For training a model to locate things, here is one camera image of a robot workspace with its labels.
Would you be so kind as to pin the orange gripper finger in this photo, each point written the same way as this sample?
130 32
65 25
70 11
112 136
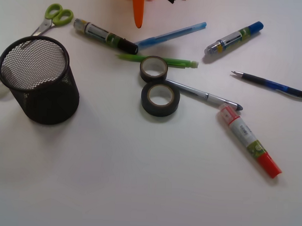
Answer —
138 10

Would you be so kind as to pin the green handled scissors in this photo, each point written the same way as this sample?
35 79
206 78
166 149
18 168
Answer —
55 16

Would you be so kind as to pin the translucent blue pen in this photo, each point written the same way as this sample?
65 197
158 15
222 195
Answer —
169 36

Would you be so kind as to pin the silver grey pen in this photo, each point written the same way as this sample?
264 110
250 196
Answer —
210 98

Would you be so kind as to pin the black mesh pen holder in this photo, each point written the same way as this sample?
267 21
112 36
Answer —
36 70

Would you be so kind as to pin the blue black click pen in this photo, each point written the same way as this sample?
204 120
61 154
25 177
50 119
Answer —
268 84

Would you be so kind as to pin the black capped marker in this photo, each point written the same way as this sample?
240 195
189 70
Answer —
105 36

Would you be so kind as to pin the green mechanical pencil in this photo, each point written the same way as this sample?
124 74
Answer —
171 62

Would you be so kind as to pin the black tape roll upper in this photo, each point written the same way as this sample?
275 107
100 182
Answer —
153 68

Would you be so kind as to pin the black tape roll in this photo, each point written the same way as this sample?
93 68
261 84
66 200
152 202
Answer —
153 68
160 110

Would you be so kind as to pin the black tape roll lower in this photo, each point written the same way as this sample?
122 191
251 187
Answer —
160 110

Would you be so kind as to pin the blue capped marker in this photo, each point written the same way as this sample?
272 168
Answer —
238 36

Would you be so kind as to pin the red capped marker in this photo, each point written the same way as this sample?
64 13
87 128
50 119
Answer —
249 140

